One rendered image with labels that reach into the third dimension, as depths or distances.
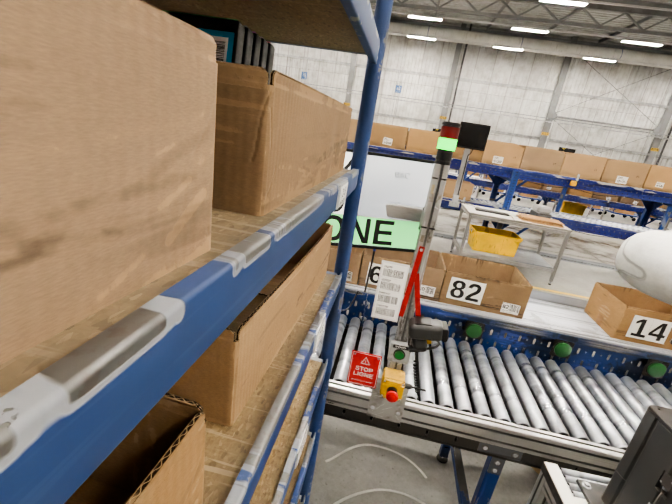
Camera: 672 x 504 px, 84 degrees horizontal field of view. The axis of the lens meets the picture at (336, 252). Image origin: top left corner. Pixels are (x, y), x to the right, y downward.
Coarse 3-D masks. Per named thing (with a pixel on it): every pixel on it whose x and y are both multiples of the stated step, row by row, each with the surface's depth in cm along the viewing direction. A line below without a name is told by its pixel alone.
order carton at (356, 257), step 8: (336, 248) 209; (352, 248) 208; (360, 248) 207; (352, 256) 178; (360, 256) 178; (328, 264) 182; (352, 264) 180; (360, 264) 180; (352, 272) 181; (352, 280) 182
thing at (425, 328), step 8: (416, 320) 114; (424, 320) 114; (432, 320) 114; (440, 320) 115; (408, 328) 115; (416, 328) 112; (424, 328) 111; (432, 328) 111; (440, 328) 111; (448, 328) 113; (416, 336) 112; (424, 336) 112; (432, 336) 111; (440, 336) 111; (448, 336) 112; (416, 344) 115; (424, 344) 114
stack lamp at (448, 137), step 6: (444, 126) 100; (444, 132) 100; (450, 132) 99; (456, 132) 99; (444, 138) 100; (450, 138) 100; (456, 138) 100; (438, 144) 102; (444, 144) 100; (450, 144) 100; (450, 150) 101
